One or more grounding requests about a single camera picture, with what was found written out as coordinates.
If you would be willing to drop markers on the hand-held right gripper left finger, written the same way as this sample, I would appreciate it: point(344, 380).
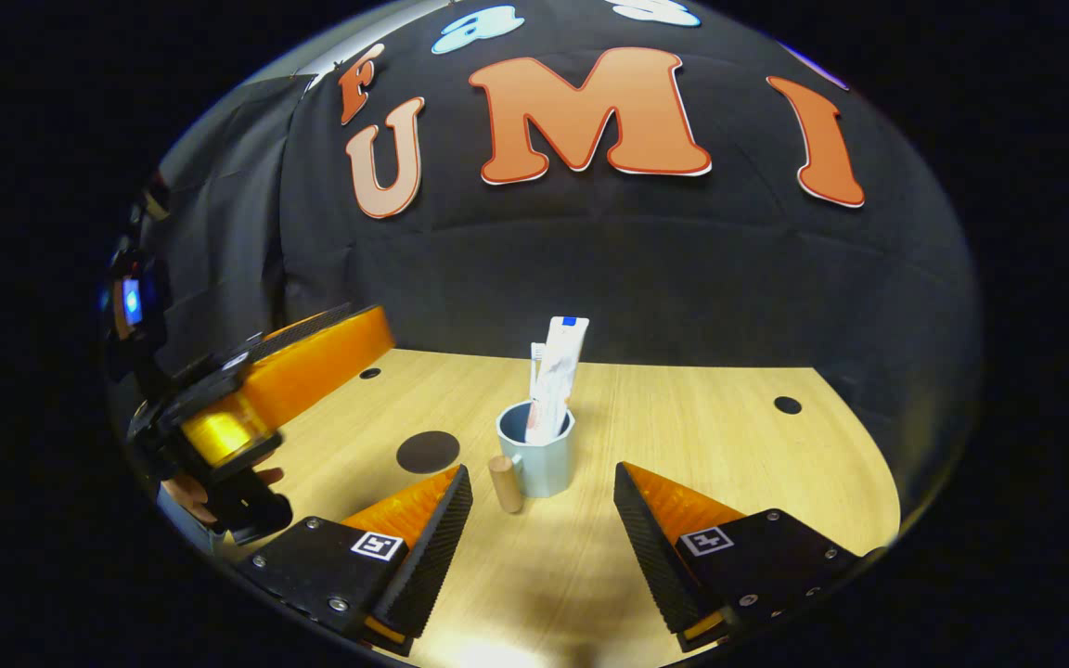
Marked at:
point(428, 557)

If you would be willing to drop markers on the black backdrop cloth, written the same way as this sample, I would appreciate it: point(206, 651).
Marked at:
point(683, 278)

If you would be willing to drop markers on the light blue cup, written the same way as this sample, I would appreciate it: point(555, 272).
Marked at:
point(548, 468)

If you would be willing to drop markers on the white toothpaste tube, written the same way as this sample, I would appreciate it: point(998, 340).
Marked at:
point(564, 362)

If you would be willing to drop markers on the white toothbrush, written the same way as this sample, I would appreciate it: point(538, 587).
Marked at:
point(537, 366)

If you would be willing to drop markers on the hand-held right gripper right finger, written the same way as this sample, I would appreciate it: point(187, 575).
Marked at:
point(660, 557)

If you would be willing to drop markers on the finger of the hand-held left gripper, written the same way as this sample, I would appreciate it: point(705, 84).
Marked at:
point(312, 371)
point(307, 327)

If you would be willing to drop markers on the wooden desktop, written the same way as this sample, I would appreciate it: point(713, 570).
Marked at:
point(729, 464)

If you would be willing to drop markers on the dark round coaster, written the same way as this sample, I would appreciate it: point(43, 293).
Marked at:
point(428, 452)

